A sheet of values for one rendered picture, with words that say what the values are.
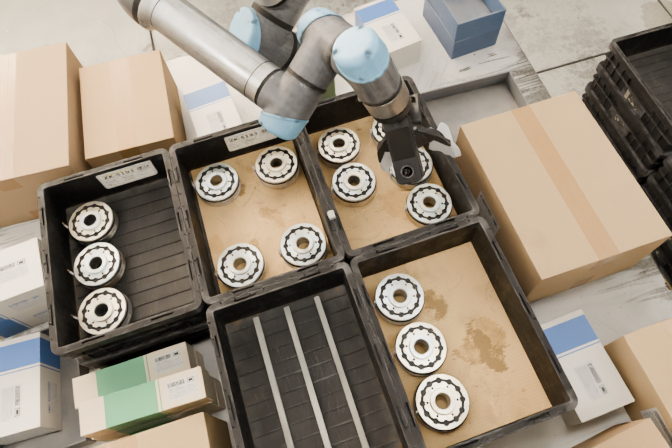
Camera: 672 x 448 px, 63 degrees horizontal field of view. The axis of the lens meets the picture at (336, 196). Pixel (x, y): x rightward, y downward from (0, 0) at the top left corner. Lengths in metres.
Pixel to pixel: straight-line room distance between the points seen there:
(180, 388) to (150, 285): 0.26
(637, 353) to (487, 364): 0.29
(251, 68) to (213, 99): 0.61
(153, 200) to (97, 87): 0.37
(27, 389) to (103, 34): 2.03
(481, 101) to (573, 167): 0.41
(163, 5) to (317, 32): 0.29
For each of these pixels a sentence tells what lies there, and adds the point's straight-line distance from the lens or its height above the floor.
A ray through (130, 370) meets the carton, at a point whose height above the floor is 0.82.
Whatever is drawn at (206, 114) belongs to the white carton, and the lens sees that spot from 1.52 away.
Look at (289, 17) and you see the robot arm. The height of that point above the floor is 1.00.
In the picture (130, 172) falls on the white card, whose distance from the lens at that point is 1.35.
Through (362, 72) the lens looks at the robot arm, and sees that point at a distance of 0.81.
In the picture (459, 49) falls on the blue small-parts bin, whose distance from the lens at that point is 1.69.
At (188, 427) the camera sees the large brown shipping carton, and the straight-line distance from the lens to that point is 1.12.
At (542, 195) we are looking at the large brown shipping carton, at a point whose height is 0.90.
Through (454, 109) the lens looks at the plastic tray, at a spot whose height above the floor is 0.70.
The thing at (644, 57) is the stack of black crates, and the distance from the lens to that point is 2.19.
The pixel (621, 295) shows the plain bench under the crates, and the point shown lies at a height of 0.70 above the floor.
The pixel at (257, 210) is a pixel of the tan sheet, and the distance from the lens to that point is 1.29.
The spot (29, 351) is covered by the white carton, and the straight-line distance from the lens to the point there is 1.40.
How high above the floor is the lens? 1.97
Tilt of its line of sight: 62 degrees down
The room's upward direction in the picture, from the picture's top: 6 degrees counter-clockwise
